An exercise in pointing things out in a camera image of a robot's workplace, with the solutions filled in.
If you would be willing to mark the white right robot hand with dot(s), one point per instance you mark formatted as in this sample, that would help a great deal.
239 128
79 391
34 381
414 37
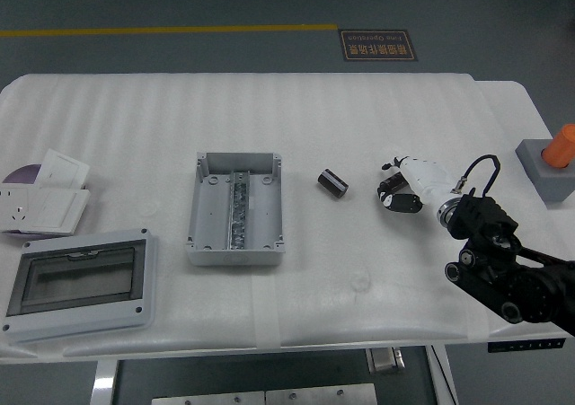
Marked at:
424 176

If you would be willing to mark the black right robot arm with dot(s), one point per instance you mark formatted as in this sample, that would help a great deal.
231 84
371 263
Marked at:
480 216

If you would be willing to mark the open grey junction box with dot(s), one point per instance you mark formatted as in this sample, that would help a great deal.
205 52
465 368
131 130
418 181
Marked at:
211 216

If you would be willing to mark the white foam mat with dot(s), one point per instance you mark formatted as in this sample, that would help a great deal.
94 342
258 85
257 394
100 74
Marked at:
314 117

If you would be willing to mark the grey block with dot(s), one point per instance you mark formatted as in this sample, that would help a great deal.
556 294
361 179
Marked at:
554 185

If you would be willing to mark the black floor sign orange text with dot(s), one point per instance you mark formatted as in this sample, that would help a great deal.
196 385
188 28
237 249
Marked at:
377 45

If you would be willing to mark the orange cylinder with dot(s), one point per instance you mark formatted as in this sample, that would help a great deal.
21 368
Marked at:
561 147

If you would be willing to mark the black table control panel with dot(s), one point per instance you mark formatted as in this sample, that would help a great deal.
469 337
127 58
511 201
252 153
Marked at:
525 346

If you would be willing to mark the white table leg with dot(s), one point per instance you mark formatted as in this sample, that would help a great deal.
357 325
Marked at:
104 382
442 375

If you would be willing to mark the grey cover with clear window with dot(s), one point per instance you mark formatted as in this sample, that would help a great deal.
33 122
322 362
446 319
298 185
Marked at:
90 315

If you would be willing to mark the purple disc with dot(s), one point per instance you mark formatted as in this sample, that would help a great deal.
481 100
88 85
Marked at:
22 175

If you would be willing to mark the metal mounting rail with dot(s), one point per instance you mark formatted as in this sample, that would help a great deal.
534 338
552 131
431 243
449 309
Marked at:
238 198

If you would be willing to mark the metal bracket under table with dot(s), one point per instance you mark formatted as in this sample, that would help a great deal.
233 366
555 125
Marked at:
385 361

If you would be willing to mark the grey metal base plate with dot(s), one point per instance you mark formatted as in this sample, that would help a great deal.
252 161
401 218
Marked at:
206 398
321 396

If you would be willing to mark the white switch panel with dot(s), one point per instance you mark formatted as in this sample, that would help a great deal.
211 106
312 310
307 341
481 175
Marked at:
54 209
63 167

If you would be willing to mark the white wall socket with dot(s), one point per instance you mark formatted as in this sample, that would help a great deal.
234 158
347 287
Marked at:
13 207

